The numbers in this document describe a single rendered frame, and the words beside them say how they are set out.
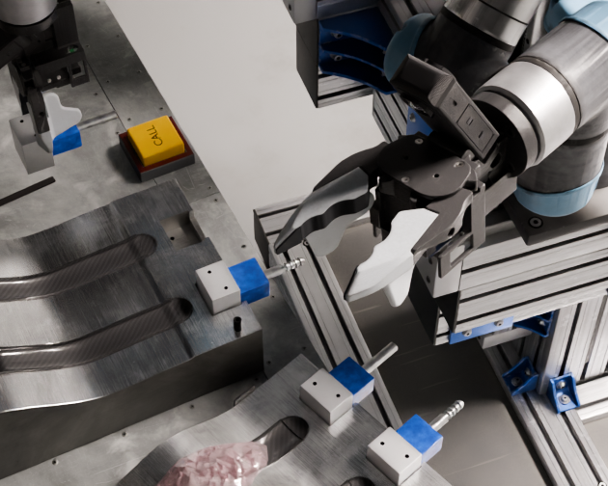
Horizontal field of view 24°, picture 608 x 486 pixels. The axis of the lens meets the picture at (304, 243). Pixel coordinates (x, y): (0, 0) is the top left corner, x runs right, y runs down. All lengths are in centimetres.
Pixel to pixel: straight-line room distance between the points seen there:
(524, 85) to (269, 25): 222
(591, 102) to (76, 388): 74
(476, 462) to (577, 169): 120
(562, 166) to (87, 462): 73
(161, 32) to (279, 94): 34
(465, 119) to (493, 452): 139
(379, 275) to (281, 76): 221
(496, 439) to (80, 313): 92
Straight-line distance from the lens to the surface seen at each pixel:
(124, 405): 165
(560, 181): 121
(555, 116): 110
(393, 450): 157
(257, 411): 163
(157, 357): 164
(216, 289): 165
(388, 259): 98
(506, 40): 125
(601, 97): 114
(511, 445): 237
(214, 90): 314
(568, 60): 112
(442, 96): 98
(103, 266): 173
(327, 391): 161
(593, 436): 240
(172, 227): 177
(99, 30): 213
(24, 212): 190
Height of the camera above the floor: 224
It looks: 52 degrees down
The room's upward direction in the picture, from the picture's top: straight up
